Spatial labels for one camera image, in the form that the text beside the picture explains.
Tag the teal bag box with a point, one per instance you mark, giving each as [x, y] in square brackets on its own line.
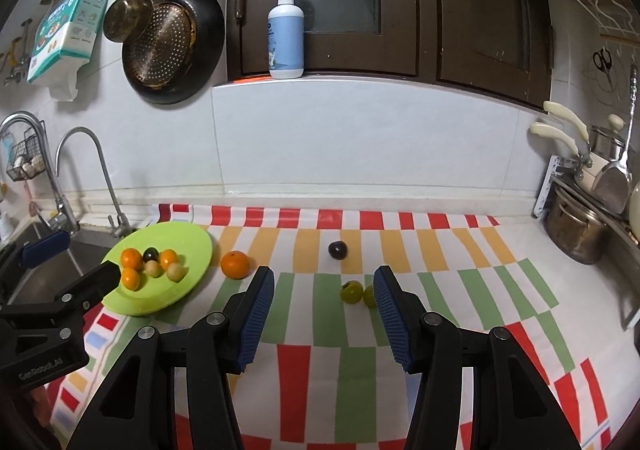
[65, 30]

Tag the black frying pan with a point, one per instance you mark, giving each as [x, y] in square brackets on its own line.
[212, 30]

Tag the large steel pot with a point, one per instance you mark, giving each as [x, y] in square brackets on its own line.
[572, 230]

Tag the steel sink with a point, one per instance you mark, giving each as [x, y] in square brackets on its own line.
[92, 236]

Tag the white plastic bag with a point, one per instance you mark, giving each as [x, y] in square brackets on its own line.
[65, 83]

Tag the orange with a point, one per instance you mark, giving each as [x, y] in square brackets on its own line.
[235, 264]
[130, 279]
[131, 258]
[168, 257]

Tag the steel pot with lid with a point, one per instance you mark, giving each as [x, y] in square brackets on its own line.
[605, 140]

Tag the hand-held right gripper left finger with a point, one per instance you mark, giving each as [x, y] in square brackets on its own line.
[255, 317]

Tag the brown kiwi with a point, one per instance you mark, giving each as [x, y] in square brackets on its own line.
[175, 272]
[153, 269]

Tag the striped colourful tablecloth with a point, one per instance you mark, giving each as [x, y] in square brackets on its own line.
[357, 375]

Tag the thin gooseneck faucet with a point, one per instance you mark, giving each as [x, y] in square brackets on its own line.
[102, 165]

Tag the green plate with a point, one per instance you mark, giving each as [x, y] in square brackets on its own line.
[192, 240]

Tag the blue pump bottle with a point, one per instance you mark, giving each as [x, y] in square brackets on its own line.
[286, 40]

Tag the cream ceramic pot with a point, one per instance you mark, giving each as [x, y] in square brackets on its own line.
[636, 202]

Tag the large steel faucet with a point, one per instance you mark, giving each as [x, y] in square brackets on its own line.
[55, 190]

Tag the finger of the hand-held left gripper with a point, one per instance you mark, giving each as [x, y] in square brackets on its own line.
[45, 246]
[100, 280]

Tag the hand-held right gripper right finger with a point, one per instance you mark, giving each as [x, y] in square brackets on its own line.
[395, 322]

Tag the black scissors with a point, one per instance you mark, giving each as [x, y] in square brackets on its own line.
[604, 61]

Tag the small copper pot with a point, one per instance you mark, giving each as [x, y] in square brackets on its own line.
[127, 18]

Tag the copper strainer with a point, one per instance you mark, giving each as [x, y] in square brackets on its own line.
[160, 50]

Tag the white dish rack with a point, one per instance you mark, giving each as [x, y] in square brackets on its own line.
[547, 180]

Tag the metal spatula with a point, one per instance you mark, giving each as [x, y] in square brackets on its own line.
[612, 187]

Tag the dark plum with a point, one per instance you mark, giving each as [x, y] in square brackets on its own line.
[150, 254]
[338, 249]

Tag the green plum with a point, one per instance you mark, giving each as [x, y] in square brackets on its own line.
[351, 291]
[370, 296]

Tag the wall hooks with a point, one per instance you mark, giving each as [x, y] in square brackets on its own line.
[17, 55]

